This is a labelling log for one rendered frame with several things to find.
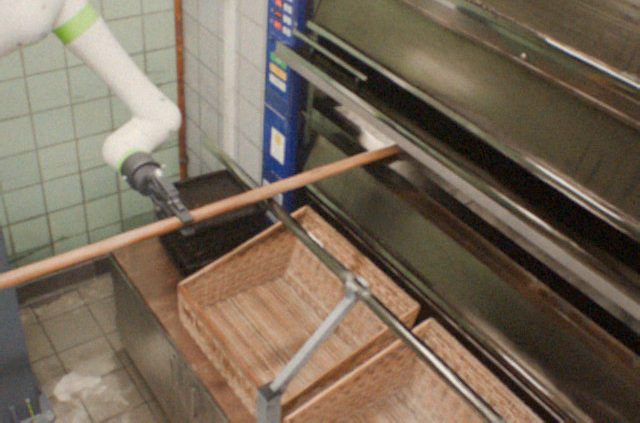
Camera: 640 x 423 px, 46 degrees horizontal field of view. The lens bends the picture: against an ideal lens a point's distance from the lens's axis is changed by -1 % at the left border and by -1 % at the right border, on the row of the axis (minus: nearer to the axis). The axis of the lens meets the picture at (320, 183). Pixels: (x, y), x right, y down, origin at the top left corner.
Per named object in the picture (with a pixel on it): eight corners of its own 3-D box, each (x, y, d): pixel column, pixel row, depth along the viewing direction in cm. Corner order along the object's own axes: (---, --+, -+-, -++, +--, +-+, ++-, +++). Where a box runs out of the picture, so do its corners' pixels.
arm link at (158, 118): (60, 42, 191) (65, 47, 182) (95, 13, 193) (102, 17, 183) (152, 143, 209) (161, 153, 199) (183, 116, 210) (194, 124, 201)
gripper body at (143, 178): (159, 159, 191) (175, 177, 185) (160, 187, 195) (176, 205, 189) (131, 167, 187) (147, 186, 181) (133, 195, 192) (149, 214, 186)
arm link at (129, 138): (111, 166, 207) (88, 143, 199) (146, 136, 209) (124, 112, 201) (132, 192, 198) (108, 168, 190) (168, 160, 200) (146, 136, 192)
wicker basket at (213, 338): (302, 266, 260) (307, 202, 244) (410, 373, 224) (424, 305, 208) (175, 319, 235) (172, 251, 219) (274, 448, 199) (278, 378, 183)
